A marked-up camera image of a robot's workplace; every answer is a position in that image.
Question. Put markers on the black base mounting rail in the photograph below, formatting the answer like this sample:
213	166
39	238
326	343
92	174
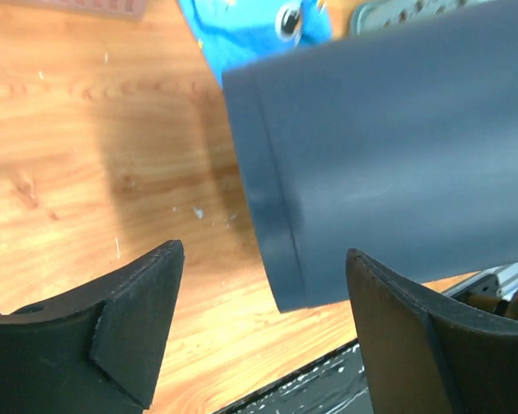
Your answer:
333	383

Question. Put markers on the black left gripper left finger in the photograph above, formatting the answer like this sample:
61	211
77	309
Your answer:
97	348

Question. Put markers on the dark navy round bin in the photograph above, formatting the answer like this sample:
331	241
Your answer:
402	143

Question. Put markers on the pink perforated basket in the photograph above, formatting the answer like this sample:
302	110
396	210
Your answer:
132	9

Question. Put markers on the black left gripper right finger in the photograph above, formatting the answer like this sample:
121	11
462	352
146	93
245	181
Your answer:
424	352

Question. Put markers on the light blue perforated basket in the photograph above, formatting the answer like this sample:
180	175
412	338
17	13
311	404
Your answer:
374	15

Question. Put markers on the blue cartoon cloth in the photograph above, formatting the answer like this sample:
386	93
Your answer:
234	33

